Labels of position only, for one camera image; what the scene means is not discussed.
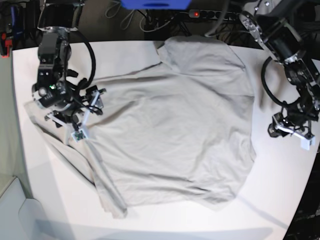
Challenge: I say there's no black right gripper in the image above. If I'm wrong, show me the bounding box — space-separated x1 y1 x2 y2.
53 86 105 125

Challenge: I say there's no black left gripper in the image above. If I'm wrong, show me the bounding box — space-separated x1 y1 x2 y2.
267 108 315 138

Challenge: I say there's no beige t-shirt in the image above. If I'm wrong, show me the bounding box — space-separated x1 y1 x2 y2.
24 36 256 219

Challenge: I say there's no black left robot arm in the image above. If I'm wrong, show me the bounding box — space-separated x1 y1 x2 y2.
239 0 320 141

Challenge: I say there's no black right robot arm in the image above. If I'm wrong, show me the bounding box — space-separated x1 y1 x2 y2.
32 0 106 128

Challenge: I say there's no red black clamp tool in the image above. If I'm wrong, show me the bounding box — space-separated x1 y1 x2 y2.
0 31 13 58

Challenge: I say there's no black power strip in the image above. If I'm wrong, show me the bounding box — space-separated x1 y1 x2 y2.
187 9 240 21

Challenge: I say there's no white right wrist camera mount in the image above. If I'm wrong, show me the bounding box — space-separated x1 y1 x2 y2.
43 87 108 143

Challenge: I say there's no blue base camera housing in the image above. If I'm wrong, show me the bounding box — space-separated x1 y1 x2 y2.
121 0 191 10

